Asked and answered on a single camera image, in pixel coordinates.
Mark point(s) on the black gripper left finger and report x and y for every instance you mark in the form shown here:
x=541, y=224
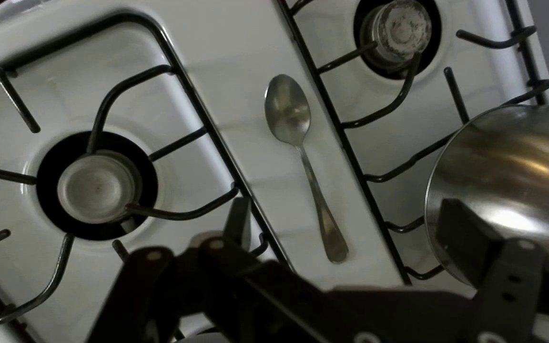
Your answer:
x=180, y=293

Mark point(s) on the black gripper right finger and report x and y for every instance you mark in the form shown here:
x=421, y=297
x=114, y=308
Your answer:
x=510, y=287

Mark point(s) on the silver metal spoon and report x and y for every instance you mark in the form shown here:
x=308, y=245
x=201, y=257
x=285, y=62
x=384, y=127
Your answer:
x=289, y=112

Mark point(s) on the large silver metal bowl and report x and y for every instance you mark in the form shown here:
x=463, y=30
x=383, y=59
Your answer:
x=516, y=165

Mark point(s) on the black stove grate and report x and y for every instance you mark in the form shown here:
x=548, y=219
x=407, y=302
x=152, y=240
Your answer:
x=220, y=150
x=337, y=127

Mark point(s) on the white gas stove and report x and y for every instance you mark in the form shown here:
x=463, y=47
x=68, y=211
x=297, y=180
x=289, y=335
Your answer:
x=249, y=51

